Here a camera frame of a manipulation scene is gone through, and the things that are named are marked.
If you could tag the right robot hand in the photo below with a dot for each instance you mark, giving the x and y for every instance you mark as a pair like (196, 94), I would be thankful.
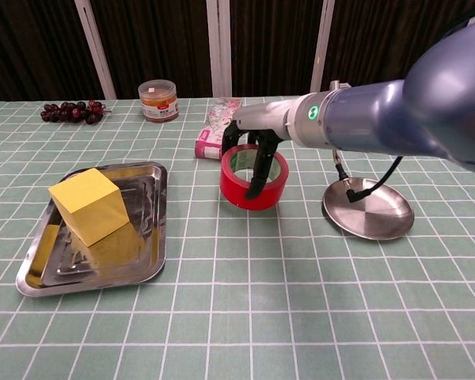
(265, 118)

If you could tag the red tape roll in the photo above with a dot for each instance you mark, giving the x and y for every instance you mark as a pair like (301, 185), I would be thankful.
(271, 198)

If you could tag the yellow foam cube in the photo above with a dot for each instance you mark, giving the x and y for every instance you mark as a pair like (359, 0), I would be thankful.
(91, 206)

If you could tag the pink floral long box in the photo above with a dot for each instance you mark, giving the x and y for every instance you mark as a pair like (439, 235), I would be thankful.
(213, 118)

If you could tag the clear jar with orange contents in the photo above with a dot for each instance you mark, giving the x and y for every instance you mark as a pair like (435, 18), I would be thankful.
(158, 103)

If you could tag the dark curtain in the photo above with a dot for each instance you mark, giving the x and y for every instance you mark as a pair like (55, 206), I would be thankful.
(158, 39)

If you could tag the round steel plate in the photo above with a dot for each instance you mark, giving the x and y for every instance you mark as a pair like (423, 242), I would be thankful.
(372, 221)

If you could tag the rectangular steel tray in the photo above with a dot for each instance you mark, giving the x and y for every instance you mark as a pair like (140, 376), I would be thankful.
(144, 237)

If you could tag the green checked tablecloth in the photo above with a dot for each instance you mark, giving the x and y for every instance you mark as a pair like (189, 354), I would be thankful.
(245, 297)

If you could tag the dark red grape bunch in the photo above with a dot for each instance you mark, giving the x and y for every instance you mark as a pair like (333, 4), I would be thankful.
(69, 111)

